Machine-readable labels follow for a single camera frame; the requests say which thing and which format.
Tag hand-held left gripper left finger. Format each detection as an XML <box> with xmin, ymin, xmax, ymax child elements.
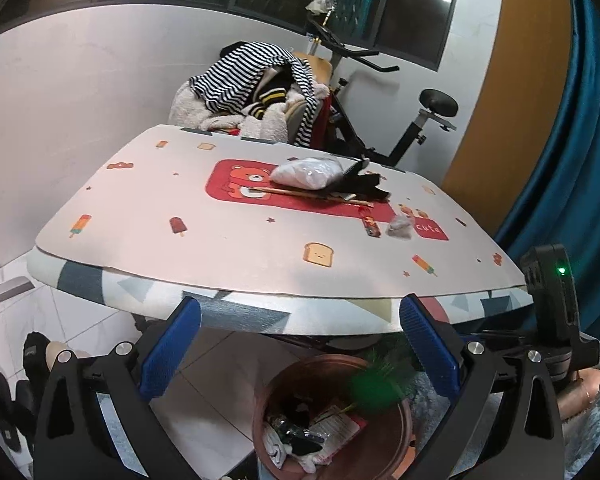
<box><xmin>32</xmin><ymin>296</ymin><xmax>202</xmax><ymax>480</ymax></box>

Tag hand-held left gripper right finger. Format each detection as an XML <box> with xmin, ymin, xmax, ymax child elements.
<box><xmin>399</xmin><ymin>293</ymin><xmax>566</xmax><ymax>480</ymax></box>

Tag green leafy sprig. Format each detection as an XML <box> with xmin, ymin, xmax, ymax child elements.
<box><xmin>346</xmin><ymin>342</ymin><xmax>417</xmax><ymax>417</ymax></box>

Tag brown round trash bin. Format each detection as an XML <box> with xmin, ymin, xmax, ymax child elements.
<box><xmin>252</xmin><ymin>353</ymin><xmax>414</xmax><ymax>480</ymax></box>

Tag red white printed packet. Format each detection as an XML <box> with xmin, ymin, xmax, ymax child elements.
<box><xmin>307</xmin><ymin>402</ymin><xmax>369</xmax><ymax>457</ymax></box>

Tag black plastic scrap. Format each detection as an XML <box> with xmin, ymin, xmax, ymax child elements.
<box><xmin>274</xmin><ymin>414</ymin><xmax>327</xmax><ymax>454</ymax></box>

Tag person's right hand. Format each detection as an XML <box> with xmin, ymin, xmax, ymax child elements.
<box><xmin>555</xmin><ymin>364</ymin><xmax>600</xmax><ymax>419</ymax></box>

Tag grey geometric patterned tablecloth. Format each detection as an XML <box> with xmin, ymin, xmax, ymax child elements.
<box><xmin>26</xmin><ymin>122</ymin><xmax>537</xmax><ymax>337</ymax></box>

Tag small clear crumpled wrapper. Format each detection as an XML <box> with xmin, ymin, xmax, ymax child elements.
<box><xmin>385</xmin><ymin>213</ymin><xmax>414</xmax><ymax>239</ymax></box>

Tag black slipper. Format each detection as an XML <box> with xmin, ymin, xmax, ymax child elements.
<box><xmin>0</xmin><ymin>369</ymin><xmax>37</xmax><ymax>455</ymax></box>
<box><xmin>22</xmin><ymin>332</ymin><xmax>54</xmax><ymax>387</ymax></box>

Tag blue curtain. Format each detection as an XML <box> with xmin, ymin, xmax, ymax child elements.
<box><xmin>494</xmin><ymin>0</ymin><xmax>600</xmax><ymax>323</ymax></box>

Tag light blue fluffy robe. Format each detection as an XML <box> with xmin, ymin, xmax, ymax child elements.
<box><xmin>410</xmin><ymin>354</ymin><xmax>600</xmax><ymax>480</ymax></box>

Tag black cloth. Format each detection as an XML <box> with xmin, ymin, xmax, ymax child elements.
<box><xmin>324</xmin><ymin>172</ymin><xmax>392</xmax><ymax>204</ymax></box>

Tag grey dustpan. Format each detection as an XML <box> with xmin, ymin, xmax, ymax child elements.
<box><xmin>0</xmin><ymin>277</ymin><xmax>34</xmax><ymax>309</ymax></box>

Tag wooden chopsticks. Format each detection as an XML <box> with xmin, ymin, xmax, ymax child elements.
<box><xmin>252</xmin><ymin>185</ymin><xmax>377</xmax><ymax>207</ymax></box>

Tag black comb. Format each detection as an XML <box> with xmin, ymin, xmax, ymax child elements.
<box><xmin>329</xmin><ymin>157</ymin><xmax>372</xmax><ymax>194</ymax></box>

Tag white plastic bag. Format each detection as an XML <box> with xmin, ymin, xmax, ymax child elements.
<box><xmin>269</xmin><ymin>156</ymin><xmax>349</xmax><ymax>191</ymax></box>

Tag white fleece blanket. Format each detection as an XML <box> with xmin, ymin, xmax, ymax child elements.
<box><xmin>169</xmin><ymin>79</ymin><xmax>332</xmax><ymax>147</ymax></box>

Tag black exercise bike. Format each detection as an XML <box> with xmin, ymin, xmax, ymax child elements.
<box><xmin>304</xmin><ymin>9</ymin><xmax>459</xmax><ymax>167</ymax></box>

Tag red cloth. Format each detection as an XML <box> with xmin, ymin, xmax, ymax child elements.
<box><xmin>314</xmin><ymin>94</ymin><xmax>332</xmax><ymax>149</ymax></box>

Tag black yellow striped garment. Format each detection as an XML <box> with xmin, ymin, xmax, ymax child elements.
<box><xmin>242</xmin><ymin>67</ymin><xmax>294</xmax><ymax>122</ymax></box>

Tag black white striped shirt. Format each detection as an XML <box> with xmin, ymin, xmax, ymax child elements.
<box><xmin>188</xmin><ymin>42</ymin><xmax>317</xmax><ymax>149</ymax></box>

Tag wooden chair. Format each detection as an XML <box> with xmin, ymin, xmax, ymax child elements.
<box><xmin>291</xmin><ymin>51</ymin><xmax>334</xmax><ymax>147</ymax></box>

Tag small dark corner window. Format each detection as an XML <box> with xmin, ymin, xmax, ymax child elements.
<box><xmin>307</xmin><ymin>0</ymin><xmax>464</xmax><ymax>73</ymax></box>

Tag wooden wall panel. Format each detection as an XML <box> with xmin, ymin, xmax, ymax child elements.
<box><xmin>439</xmin><ymin>0</ymin><xmax>574</xmax><ymax>212</ymax></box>

